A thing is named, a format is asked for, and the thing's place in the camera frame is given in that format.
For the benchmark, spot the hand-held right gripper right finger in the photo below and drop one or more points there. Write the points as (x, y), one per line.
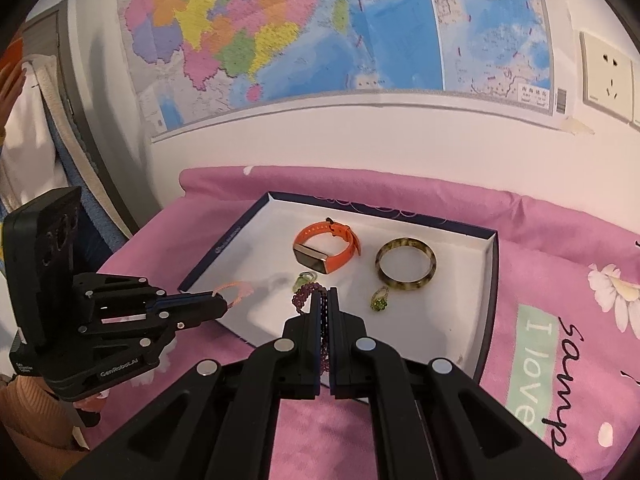
(334, 340)

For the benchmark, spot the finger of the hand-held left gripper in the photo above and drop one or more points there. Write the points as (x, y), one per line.
(205, 312)
(185, 299)

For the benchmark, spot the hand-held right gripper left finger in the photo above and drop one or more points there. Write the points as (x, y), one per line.
(315, 340)

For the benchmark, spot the tortoiseshell bangle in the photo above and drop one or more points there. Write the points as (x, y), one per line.
(405, 285)

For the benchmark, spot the dark blue cardboard box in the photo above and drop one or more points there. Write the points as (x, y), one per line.
(440, 320)

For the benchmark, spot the orange smart band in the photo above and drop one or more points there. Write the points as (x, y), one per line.
(312, 231)

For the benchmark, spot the person's left forearm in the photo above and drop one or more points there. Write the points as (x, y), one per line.
(25, 410)

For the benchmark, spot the white hanging cloth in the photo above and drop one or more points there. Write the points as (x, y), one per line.
(25, 150)

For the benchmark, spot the pink floral blanket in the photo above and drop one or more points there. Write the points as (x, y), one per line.
(550, 240)

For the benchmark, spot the grey door frame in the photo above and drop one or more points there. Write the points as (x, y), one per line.
(65, 60)

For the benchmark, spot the colourful wall map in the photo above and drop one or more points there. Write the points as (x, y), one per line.
(350, 35)

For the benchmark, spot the white wall socket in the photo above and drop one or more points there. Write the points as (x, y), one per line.
(605, 75)

